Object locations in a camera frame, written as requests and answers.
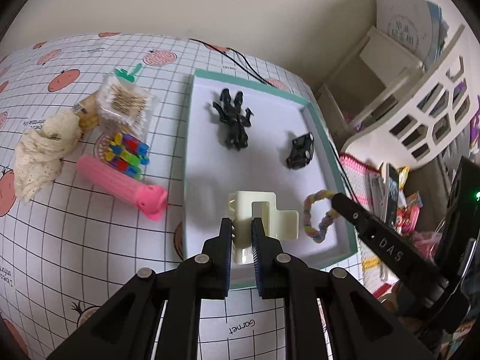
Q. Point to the black toy hand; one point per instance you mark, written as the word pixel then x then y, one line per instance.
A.
pixel 231 114

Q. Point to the black toy car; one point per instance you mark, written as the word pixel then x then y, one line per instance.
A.
pixel 302 152

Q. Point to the green plastic figure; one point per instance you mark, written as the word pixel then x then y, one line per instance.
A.
pixel 130 76

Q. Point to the cream lace scrunchie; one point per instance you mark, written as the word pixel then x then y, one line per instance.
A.
pixel 39 152

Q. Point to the white bed frame shelf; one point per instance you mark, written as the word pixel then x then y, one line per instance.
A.
pixel 405 91

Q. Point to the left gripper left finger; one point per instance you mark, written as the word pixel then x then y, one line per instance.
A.
pixel 156 315

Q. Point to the cotton swab pack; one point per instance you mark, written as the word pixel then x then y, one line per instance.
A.
pixel 124 107

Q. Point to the teal rimmed white tray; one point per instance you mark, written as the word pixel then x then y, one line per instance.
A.
pixel 213 171

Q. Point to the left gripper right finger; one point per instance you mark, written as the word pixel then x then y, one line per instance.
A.
pixel 328 315

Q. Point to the cream hair claw clip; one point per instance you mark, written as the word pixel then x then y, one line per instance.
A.
pixel 244 206

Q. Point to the smartphone on white stand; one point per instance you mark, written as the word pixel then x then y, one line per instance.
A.
pixel 385 191

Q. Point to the fruit pattern grid tablecloth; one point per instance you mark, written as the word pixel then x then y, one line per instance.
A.
pixel 71 247

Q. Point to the cracker snack packet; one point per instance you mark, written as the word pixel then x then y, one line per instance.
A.
pixel 86 110

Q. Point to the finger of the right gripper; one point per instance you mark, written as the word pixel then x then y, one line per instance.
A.
pixel 375 232

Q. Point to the colourful building block toy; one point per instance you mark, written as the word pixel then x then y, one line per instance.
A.
pixel 127 154

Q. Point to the pink hair roller clip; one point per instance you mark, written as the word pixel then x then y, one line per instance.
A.
pixel 150 199

